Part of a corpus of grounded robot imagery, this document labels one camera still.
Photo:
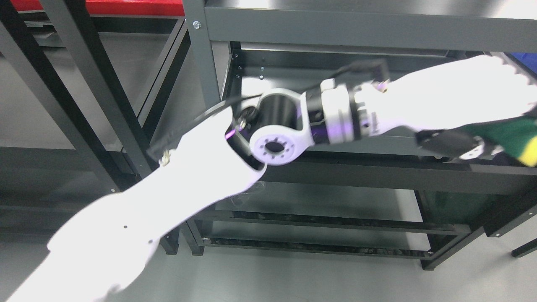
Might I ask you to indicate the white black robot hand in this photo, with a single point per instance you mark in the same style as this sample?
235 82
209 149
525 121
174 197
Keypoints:
449 96

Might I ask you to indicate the green yellow sponge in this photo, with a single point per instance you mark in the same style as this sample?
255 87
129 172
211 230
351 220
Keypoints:
517 137

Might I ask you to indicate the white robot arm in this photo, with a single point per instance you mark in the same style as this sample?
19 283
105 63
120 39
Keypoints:
107 245

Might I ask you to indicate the grey metal shelf cart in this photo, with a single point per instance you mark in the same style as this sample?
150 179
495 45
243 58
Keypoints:
380 197

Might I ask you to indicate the dark metal shelf rack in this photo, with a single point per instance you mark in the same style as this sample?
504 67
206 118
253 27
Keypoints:
82 98

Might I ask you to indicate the red plastic bin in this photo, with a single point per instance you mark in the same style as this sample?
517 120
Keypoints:
169 8

